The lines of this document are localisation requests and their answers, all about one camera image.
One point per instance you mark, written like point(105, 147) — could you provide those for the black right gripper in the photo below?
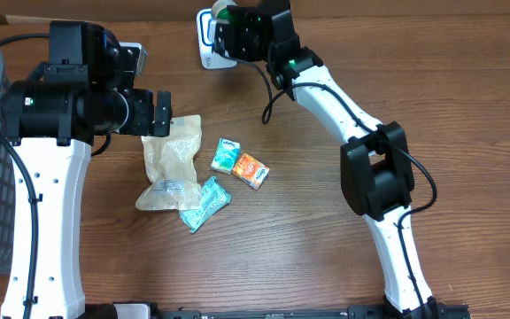
point(249, 13)

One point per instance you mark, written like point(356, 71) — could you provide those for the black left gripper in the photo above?
point(146, 123)

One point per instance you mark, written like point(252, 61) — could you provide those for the green lid jar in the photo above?
point(220, 9)

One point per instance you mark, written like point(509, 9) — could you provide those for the clear plastic bag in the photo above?
point(169, 165)

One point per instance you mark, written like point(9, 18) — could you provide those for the teal tissue pack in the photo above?
point(225, 156)

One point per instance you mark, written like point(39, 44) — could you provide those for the teal wipes packet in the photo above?
point(214, 198)

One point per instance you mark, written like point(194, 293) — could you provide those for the orange tissue pack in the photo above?
point(250, 170)

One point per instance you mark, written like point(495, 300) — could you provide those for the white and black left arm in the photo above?
point(86, 89)

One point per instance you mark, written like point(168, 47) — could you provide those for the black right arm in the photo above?
point(375, 165)

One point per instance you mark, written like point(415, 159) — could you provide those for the white barcode scanner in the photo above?
point(206, 24)

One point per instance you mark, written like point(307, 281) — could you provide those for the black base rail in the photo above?
point(281, 313)

